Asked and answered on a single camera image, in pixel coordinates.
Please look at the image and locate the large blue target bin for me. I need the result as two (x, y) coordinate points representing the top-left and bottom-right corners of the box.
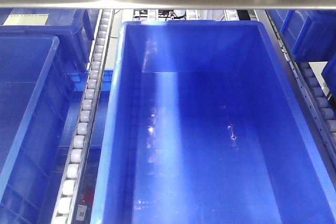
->
(91, 20), (335, 223)

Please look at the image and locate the blue bin back left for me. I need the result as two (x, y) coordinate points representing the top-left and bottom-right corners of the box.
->
(1, 8), (100, 72)

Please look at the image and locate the blue bin left of target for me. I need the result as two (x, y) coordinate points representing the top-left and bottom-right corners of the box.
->
(1, 35), (74, 223)

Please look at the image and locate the roller track right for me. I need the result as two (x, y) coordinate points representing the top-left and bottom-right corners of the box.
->
(252, 9), (335, 163)

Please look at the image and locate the white roller track left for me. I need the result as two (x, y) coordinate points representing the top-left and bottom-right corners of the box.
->
(50, 9), (115, 223)

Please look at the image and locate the blue bin back right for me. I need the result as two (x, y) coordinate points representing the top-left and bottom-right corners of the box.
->
(267, 9), (335, 62)

